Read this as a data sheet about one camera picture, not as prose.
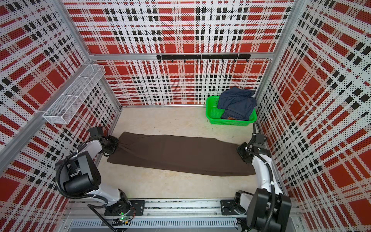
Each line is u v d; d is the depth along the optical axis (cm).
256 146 64
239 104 112
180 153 94
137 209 73
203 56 88
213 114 116
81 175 46
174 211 74
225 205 75
